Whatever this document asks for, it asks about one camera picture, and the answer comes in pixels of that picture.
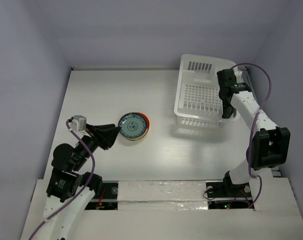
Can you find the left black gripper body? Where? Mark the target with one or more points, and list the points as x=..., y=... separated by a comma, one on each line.
x=96, y=136

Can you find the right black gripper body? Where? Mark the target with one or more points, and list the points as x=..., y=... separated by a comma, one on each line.
x=226, y=94

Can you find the blue patterned plate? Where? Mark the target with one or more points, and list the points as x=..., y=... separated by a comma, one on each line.
x=134, y=125

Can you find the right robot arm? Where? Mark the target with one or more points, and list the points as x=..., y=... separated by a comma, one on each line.
x=268, y=143

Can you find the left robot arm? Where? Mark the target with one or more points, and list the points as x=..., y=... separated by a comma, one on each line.
x=73, y=183

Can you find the white plastic dish rack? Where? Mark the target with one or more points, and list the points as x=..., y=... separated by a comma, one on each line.
x=197, y=102

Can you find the white foam strip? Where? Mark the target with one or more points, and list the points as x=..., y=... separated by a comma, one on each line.
x=161, y=195

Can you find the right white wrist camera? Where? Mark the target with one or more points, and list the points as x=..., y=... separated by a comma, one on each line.
x=239, y=76

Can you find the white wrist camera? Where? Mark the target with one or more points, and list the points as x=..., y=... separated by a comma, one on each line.
x=239, y=76
x=77, y=123

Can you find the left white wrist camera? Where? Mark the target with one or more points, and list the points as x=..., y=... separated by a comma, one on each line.
x=77, y=123

